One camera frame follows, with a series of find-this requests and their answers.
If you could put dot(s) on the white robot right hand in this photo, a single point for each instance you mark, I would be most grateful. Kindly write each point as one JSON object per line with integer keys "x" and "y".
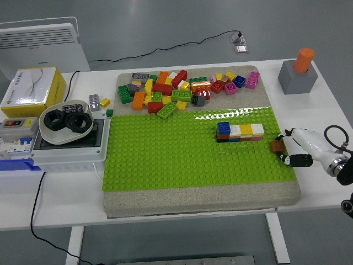
{"x": 309, "y": 143}

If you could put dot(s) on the brown toy brick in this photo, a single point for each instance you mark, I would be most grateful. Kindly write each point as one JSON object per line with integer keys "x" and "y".
{"x": 277, "y": 146}

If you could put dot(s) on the blue square toy brick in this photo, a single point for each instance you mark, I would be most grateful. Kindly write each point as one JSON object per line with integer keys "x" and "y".
{"x": 239, "y": 80}

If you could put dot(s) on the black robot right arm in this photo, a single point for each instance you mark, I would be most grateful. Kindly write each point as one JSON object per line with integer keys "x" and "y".
{"x": 346, "y": 174}

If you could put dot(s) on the pink stacked toy brick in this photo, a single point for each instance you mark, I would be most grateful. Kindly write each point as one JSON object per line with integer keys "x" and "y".
{"x": 257, "y": 138}

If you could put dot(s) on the white stacked toy brick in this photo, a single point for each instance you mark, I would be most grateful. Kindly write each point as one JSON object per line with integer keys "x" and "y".
{"x": 257, "y": 129}
{"x": 235, "y": 130}

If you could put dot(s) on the orange stacked toy brick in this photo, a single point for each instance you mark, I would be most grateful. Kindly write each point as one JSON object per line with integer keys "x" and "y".
{"x": 245, "y": 139}

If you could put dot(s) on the yellow stacked toy brick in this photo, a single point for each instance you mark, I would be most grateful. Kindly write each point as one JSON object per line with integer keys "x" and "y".
{"x": 245, "y": 129}

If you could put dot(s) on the pink long toy brick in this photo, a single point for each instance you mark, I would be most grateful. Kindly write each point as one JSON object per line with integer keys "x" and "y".
{"x": 253, "y": 80}

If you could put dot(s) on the blue stacked toy brick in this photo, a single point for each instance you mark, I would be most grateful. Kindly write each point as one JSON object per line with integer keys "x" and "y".
{"x": 223, "y": 128}

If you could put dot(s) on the red stacked toy brick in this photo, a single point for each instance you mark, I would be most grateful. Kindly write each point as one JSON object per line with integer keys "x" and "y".
{"x": 222, "y": 137}

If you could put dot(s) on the magenta square toy brick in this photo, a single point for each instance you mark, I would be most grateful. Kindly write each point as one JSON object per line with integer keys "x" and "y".
{"x": 230, "y": 88}

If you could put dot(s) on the tan toy brick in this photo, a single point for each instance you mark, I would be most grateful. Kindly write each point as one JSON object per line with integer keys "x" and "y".
{"x": 225, "y": 79}

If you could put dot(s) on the red square toy brick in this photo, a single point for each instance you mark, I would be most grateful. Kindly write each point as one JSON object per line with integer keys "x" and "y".
{"x": 217, "y": 86}

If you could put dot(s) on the small yellow toy brick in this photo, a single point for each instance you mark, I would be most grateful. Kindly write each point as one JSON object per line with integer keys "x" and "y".
{"x": 219, "y": 76}

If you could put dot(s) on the small pink toy brick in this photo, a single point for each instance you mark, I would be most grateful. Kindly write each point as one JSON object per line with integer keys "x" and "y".
{"x": 213, "y": 79}

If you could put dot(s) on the dark grey toy brick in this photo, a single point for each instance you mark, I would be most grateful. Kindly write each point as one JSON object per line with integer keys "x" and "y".
{"x": 198, "y": 101}

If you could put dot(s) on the green studded baseplate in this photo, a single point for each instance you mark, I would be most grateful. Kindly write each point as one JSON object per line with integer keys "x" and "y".
{"x": 171, "y": 154}

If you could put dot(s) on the small white toy brick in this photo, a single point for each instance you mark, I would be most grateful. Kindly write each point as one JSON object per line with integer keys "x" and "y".
{"x": 172, "y": 74}

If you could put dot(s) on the small green toy brick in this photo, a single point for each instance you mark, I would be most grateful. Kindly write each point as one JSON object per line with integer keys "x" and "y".
{"x": 153, "y": 78}

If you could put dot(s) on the orange long toy brick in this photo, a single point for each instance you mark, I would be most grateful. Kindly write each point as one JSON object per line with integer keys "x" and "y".
{"x": 138, "y": 100}

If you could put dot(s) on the grey flat toy plate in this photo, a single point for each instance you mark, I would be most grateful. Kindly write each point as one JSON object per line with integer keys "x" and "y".
{"x": 140, "y": 76}

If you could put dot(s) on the grey sloped toy brick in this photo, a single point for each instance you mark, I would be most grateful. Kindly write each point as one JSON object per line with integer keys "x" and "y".
{"x": 133, "y": 89}

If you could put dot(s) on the light grey toy brick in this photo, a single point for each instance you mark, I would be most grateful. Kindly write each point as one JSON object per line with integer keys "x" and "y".
{"x": 94, "y": 102}

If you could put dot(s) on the grey cube holder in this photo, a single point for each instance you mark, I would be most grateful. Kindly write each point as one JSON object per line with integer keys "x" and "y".
{"x": 296, "y": 82}

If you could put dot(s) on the blue low stacked brick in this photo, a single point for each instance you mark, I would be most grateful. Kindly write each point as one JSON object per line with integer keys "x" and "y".
{"x": 234, "y": 140}

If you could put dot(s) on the orange cylinder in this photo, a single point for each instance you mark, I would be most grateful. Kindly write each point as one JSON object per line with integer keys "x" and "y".
{"x": 303, "y": 60}

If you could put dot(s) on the white table leg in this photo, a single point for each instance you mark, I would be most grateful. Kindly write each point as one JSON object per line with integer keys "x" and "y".
{"x": 75, "y": 245}
{"x": 277, "y": 237}

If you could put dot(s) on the red and white brick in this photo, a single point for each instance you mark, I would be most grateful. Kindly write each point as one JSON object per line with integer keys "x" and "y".
{"x": 204, "y": 94}

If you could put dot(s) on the closed floor socket plate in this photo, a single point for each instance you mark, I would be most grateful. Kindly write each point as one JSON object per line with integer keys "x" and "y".
{"x": 241, "y": 49}

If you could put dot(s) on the shiny orange long brick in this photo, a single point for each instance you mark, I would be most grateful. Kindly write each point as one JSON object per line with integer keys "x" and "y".
{"x": 200, "y": 86}

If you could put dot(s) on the grey-brown mat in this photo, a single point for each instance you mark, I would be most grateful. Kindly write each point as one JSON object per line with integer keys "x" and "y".
{"x": 198, "y": 200}

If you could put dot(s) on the open floor socket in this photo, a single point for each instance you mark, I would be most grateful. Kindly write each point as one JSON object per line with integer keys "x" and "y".
{"x": 237, "y": 38}

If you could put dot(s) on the dark green thin brick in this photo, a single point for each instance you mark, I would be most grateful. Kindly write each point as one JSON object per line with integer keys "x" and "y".
{"x": 198, "y": 79}

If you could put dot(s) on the light green long brick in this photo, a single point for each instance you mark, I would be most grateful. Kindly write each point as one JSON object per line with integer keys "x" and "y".
{"x": 181, "y": 95}
{"x": 167, "y": 110}

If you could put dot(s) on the white and yellow brick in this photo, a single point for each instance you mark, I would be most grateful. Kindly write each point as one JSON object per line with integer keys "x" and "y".
{"x": 184, "y": 85}

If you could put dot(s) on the light green square brick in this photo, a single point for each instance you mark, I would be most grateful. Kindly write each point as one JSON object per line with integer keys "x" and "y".
{"x": 156, "y": 97}

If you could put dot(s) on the pink and yellow brick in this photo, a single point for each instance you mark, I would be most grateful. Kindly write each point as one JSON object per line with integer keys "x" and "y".
{"x": 136, "y": 83}

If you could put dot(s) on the dark green long brick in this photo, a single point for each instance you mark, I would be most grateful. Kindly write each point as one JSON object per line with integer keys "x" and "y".
{"x": 124, "y": 94}

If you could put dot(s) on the small dark green brick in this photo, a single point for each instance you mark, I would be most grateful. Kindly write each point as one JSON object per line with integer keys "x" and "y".
{"x": 109, "y": 112}

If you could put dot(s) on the large black hex nut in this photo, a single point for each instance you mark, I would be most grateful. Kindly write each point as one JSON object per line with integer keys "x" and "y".
{"x": 77, "y": 122}
{"x": 54, "y": 119}

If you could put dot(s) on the small black block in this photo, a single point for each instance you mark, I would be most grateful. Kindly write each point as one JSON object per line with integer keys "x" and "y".
{"x": 72, "y": 107}

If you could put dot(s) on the white bowl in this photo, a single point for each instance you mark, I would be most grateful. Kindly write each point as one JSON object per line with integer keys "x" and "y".
{"x": 62, "y": 137}

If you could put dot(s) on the yellow and white carton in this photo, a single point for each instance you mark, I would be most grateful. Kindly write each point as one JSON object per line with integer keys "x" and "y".
{"x": 30, "y": 91}

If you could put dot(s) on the white panel heater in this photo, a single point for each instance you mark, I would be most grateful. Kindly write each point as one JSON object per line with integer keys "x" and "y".
{"x": 41, "y": 49}

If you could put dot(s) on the white circuit breaker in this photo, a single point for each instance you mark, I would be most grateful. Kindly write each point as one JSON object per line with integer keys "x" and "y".
{"x": 16, "y": 146}

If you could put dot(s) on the grey electrical enclosure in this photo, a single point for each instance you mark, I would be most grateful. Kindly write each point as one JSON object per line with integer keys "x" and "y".
{"x": 69, "y": 157}

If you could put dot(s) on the grey push-button switch box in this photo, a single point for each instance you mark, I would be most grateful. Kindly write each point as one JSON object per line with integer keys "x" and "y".
{"x": 18, "y": 128}

